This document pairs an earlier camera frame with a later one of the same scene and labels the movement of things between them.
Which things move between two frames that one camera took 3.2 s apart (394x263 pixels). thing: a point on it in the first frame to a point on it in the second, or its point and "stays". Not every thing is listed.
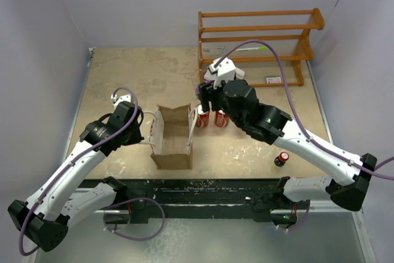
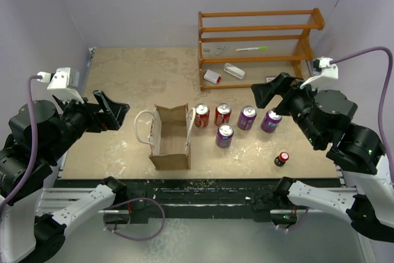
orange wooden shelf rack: x=265 y=45 stays
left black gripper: x=136 y=137 to x=112 y=117
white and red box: x=209 y=76 stays
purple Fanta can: x=198 y=87 to x=224 y=135
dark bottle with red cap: x=280 y=160 stays
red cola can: x=202 y=119 stays
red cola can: x=221 y=119 stays
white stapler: x=239 y=74 stays
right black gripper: x=207 y=92 to x=280 y=85
